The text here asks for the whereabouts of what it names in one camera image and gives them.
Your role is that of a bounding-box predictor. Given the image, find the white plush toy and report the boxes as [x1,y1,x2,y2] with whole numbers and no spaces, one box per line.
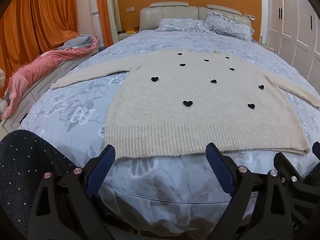
[0,67,7,114]

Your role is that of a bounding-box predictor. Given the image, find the beige padded headboard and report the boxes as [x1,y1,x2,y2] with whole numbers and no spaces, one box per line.
[139,2,252,32]

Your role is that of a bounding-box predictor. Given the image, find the blue butterfly pillow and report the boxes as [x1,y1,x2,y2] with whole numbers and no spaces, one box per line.
[204,11,255,42]
[157,18,209,32]

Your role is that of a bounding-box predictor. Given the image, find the white lace curtain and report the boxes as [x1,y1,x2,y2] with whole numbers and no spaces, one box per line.
[91,0,101,49]

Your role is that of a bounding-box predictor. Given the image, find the narrow orange curtain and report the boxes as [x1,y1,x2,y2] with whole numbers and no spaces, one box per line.
[95,0,113,48]

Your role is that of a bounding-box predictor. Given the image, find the wide orange curtain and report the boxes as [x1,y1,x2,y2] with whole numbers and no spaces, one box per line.
[0,0,80,98]

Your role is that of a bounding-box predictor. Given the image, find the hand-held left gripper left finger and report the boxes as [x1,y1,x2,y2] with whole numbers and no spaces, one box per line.
[27,144,133,240]

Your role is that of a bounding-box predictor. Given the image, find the white nightstand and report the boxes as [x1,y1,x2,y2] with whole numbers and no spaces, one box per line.
[117,31,139,42]

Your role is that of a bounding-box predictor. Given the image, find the person's left leg dark pants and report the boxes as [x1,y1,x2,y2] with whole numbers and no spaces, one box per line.
[0,129,78,240]

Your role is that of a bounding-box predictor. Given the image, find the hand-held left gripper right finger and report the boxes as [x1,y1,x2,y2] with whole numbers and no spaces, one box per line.
[197,142,297,240]

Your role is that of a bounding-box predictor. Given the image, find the cream sweater with black hearts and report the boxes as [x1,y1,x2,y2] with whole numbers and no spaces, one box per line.
[50,49,320,160]

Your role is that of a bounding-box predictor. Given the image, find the bed with blue butterfly sheet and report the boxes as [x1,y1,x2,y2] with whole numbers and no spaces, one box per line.
[19,29,320,235]

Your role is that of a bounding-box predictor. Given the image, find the white wardrobe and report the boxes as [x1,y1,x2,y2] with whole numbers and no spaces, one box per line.
[260,0,320,87]

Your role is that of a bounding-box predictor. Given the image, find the pink and grey quilt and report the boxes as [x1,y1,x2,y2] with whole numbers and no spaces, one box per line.
[0,34,99,119]

